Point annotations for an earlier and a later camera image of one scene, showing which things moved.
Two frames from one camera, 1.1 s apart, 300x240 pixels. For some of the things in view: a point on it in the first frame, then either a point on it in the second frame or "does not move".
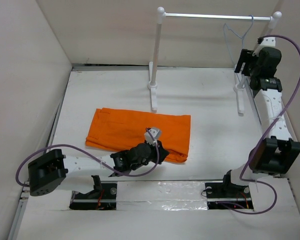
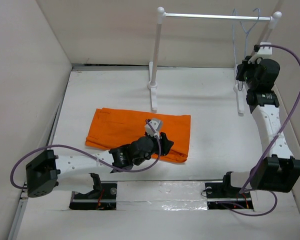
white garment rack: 240,82 does not move
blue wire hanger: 242,38 → 246,32
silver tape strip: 163,195 does not move
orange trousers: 115,129 does not move
